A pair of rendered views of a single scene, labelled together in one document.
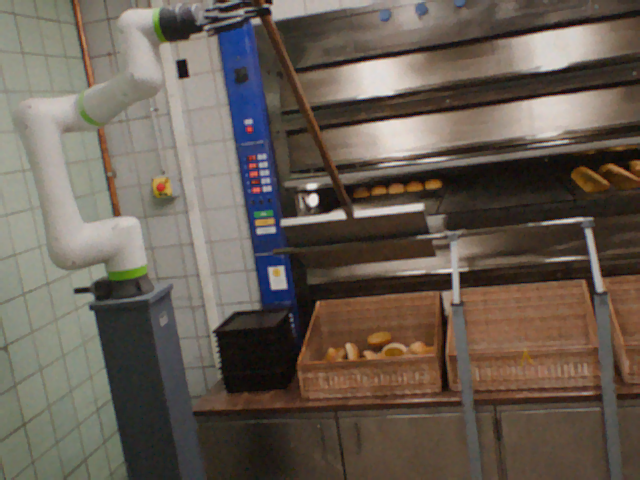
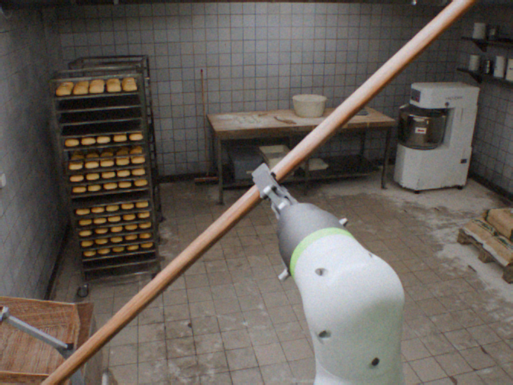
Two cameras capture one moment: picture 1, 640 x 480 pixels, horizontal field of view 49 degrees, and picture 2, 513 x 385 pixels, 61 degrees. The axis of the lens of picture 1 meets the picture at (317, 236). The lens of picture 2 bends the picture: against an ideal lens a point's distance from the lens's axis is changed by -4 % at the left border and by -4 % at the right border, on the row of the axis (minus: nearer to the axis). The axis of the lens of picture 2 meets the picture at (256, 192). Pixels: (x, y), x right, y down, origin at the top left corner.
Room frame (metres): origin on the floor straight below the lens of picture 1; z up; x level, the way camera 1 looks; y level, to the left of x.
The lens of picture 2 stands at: (2.26, 0.71, 2.27)
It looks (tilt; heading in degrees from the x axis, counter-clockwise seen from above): 23 degrees down; 242
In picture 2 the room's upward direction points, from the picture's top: straight up
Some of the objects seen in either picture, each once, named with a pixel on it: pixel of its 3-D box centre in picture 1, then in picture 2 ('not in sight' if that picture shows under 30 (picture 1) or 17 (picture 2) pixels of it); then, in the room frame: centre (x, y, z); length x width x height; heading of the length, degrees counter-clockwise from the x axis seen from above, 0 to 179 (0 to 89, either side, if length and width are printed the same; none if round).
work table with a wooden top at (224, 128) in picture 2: not in sight; (298, 151); (-0.75, -3.91, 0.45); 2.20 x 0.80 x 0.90; 165
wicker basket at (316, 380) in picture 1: (373, 342); not in sight; (2.82, -0.17, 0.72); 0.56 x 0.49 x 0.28; 76
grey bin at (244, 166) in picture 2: not in sight; (243, 163); (-0.07, -4.09, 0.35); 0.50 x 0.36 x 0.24; 75
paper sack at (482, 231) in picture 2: not in sight; (498, 228); (-1.63, -1.59, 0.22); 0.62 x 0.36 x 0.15; 170
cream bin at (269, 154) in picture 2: not in sight; (276, 160); (-0.48, -3.98, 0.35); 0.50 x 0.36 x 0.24; 77
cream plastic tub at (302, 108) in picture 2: not in sight; (309, 106); (-0.91, -3.95, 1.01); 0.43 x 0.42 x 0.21; 165
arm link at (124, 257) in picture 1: (118, 247); not in sight; (2.23, 0.63, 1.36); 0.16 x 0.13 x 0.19; 128
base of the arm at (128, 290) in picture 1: (114, 286); not in sight; (2.25, 0.68, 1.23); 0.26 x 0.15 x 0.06; 79
